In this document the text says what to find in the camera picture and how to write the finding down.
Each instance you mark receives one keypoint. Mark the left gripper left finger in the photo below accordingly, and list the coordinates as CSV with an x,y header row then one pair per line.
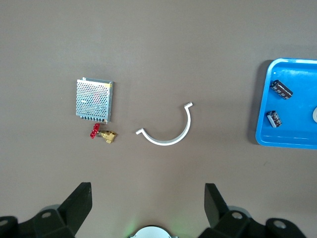
x,y
62,220

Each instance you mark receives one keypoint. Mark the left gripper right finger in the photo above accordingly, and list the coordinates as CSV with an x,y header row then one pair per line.
x,y
235,223

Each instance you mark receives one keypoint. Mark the blue dome bell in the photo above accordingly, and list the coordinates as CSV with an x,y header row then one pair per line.
x,y
315,114

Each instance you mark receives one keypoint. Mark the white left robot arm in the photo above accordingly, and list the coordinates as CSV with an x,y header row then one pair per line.
x,y
152,231

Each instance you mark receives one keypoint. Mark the blue plastic tray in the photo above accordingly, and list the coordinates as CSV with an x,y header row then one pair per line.
x,y
297,134

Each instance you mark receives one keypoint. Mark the white curved pipe clamp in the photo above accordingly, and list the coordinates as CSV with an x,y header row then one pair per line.
x,y
163,141

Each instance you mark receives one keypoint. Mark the perforated metal power supply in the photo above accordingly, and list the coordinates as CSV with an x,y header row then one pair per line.
x,y
94,100

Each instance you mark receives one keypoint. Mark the brown table mat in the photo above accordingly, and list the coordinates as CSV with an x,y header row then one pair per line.
x,y
158,49

